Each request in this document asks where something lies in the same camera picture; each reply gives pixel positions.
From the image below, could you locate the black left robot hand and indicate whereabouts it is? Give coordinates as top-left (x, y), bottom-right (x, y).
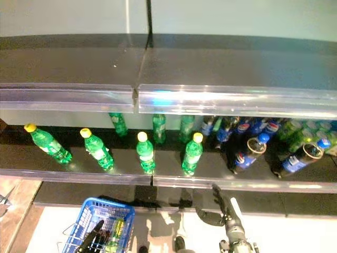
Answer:
top-left (78, 220), bottom-right (111, 253)

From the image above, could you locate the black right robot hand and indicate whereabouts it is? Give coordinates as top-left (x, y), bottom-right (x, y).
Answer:
top-left (196, 184), bottom-right (244, 227)

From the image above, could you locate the blue plastic shopping basket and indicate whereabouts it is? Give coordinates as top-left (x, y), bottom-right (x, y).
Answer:
top-left (57, 197), bottom-right (136, 253)

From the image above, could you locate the black base shelf plinth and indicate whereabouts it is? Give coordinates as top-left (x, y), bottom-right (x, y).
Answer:
top-left (33, 181), bottom-right (337, 218)

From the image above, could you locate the grey right robot leg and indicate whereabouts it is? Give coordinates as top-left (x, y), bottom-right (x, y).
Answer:
top-left (174, 236), bottom-right (187, 253)

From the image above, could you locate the dark metal shelf board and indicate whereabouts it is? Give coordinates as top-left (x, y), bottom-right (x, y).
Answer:
top-left (0, 115), bottom-right (337, 182)
top-left (0, 34), bottom-right (337, 92)

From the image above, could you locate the black shelf upright strip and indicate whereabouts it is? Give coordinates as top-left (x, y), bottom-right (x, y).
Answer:
top-left (145, 0), bottom-right (155, 50)

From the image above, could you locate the clear plastic price rail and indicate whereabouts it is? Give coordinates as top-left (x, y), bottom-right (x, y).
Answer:
top-left (0, 83), bottom-right (137, 114)
top-left (0, 168), bottom-right (154, 187)
top-left (152, 175), bottom-right (337, 194)
top-left (137, 83), bottom-right (337, 121)

